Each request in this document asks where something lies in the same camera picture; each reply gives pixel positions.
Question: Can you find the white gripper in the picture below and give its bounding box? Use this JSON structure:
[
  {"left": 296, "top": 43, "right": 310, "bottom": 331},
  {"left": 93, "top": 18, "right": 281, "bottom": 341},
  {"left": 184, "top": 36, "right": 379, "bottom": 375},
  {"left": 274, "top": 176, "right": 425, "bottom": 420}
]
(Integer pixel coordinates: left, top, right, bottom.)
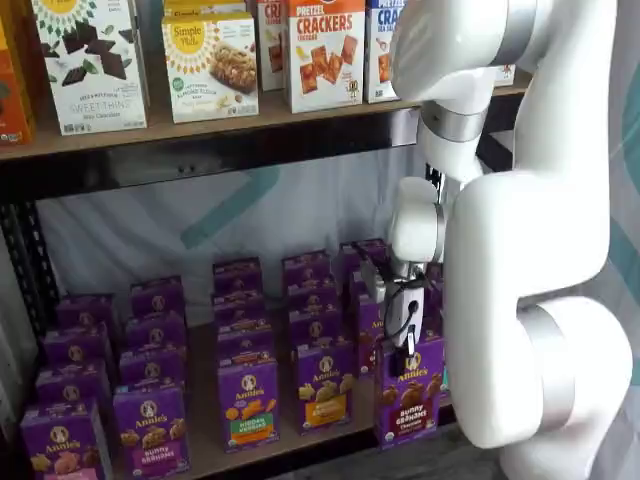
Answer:
[{"left": 382, "top": 259, "right": 429, "bottom": 380}]

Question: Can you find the purple Annie's box teal patch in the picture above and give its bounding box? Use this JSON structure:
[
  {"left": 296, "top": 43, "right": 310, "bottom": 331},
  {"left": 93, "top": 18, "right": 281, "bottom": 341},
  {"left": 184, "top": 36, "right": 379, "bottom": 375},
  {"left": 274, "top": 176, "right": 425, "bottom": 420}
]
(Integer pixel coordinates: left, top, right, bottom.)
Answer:
[{"left": 424, "top": 294, "right": 446, "bottom": 342}]

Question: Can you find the purple Annie's box orange patch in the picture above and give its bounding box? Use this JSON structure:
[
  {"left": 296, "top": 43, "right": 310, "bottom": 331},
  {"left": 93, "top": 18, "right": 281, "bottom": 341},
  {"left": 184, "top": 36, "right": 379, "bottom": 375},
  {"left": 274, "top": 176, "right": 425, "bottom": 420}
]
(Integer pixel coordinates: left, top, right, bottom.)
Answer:
[
  {"left": 288, "top": 309, "right": 349, "bottom": 346},
  {"left": 282, "top": 251, "right": 334, "bottom": 284},
  {"left": 292, "top": 339, "right": 357, "bottom": 436},
  {"left": 285, "top": 279, "right": 341, "bottom": 314}
]

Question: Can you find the blue pretzel crackers box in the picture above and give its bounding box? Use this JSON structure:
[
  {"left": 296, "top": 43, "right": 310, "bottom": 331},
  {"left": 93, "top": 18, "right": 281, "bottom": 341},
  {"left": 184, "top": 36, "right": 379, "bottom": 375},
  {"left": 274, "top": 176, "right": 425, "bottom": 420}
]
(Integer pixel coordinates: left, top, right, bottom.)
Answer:
[{"left": 364, "top": 0, "right": 402, "bottom": 105}]

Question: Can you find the purple Annie's box pink patch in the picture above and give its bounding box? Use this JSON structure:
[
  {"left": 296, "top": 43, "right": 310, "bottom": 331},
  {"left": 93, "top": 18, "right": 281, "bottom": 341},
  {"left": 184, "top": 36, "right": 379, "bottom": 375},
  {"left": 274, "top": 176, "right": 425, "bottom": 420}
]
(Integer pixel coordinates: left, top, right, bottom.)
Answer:
[
  {"left": 55, "top": 293, "right": 121, "bottom": 330},
  {"left": 43, "top": 324, "right": 119, "bottom": 367},
  {"left": 19, "top": 402, "right": 114, "bottom": 480},
  {"left": 35, "top": 362, "right": 114, "bottom": 407}
]

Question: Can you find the yellow white snack bar box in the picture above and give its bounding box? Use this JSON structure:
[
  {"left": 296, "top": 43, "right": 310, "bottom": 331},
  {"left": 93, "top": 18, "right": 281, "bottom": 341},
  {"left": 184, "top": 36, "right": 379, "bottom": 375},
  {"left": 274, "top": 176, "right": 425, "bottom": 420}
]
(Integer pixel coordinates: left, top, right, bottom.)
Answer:
[
  {"left": 163, "top": 0, "right": 249, "bottom": 19},
  {"left": 161, "top": 10, "right": 260, "bottom": 125}
]

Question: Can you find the white Sweet Thins chocolate box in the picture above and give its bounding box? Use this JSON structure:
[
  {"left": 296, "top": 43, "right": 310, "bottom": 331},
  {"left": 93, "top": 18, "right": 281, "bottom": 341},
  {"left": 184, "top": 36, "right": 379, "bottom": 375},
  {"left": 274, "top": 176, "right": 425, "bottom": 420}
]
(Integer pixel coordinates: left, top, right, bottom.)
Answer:
[{"left": 30, "top": 0, "right": 150, "bottom": 136}]

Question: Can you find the orange cookie box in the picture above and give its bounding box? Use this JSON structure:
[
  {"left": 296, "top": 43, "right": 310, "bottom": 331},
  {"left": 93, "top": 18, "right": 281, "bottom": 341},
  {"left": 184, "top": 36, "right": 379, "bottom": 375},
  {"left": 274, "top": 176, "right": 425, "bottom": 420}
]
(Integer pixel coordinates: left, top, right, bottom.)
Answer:
[{"left": 0, "top": 14, "right": 37, "bottom": 147}]

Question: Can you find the black metal shelving rack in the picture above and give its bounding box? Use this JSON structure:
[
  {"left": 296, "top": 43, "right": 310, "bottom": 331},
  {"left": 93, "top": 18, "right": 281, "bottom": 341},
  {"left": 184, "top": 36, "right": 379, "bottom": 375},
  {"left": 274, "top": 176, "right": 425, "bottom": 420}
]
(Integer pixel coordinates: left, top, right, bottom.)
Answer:
[{"left": 0, "top": 92, "right": 531, "bottom": 480}]

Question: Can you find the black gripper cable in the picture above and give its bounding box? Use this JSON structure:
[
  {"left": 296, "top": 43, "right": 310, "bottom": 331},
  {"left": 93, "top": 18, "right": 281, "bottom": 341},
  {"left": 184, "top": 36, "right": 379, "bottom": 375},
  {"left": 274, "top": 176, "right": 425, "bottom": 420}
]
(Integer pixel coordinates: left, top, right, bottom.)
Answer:
[{"left": 382, "top": 278, "right": 422, "bottom": 347}]

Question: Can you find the black camera cable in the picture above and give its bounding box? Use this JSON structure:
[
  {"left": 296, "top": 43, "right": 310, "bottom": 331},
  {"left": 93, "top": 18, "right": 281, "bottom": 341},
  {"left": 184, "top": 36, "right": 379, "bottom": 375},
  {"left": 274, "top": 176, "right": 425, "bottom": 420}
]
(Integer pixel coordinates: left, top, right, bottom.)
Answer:
[{"left": 348, "top": 241, "right": 382, "bottom": 264}]

